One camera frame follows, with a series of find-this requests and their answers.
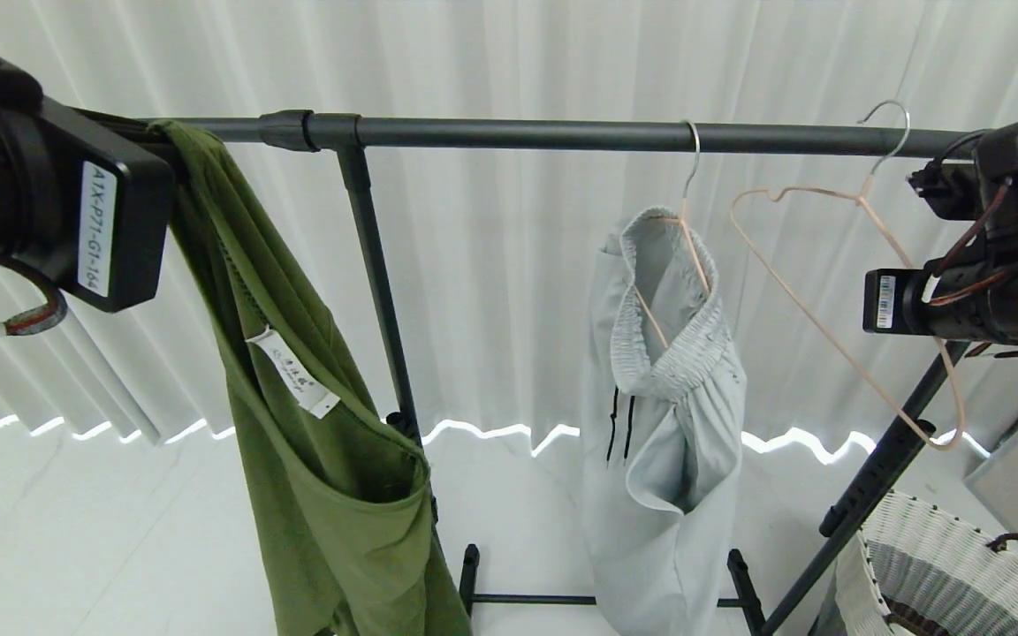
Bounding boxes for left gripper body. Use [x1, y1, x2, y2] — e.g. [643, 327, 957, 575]
[0, 97, 176, 313]

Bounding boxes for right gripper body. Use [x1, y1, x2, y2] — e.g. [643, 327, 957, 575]
[862, 247, 1018, 347]

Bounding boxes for pink clothes hanger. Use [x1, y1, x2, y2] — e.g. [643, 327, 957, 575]
[730, 100, 967, 451]
[633, 121, 713, 350]

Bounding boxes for pale grey shorts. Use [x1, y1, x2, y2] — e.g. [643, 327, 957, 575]
[580, 206, 748, 636]

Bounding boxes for green garment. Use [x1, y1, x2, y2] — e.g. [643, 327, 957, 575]
[148, 119, 475, 636]

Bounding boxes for white laundry basket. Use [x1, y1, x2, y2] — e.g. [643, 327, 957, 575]
[814, 490, 1018, 636]

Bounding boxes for black clothes rack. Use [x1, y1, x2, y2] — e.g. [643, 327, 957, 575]
[76, 109, 1005, 636]

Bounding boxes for white curtain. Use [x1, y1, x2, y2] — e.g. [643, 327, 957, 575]
[0, 0, 1018, 465]

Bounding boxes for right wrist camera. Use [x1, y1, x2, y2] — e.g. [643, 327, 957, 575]
[907, 131, 991, 222]

